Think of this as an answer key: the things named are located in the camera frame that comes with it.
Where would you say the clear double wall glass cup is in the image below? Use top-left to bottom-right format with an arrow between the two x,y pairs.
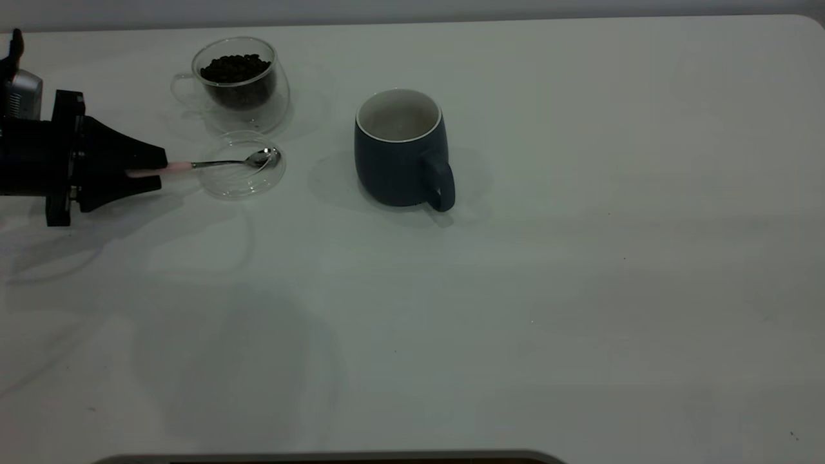
171,37 -> 291,134

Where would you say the pink handled metal spoon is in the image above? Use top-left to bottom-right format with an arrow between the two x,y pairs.
126,148 -> 281,178

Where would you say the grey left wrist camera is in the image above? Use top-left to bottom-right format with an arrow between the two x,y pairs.
0,70 -> 43,121

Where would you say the clear glass saucer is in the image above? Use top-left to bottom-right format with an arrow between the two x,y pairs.
199,131 -> 286,199

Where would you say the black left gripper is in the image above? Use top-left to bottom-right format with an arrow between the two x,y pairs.
0,90 -> 168,227

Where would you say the dark grey ceramic mug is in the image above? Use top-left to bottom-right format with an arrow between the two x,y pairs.
354,88 -> 456,213

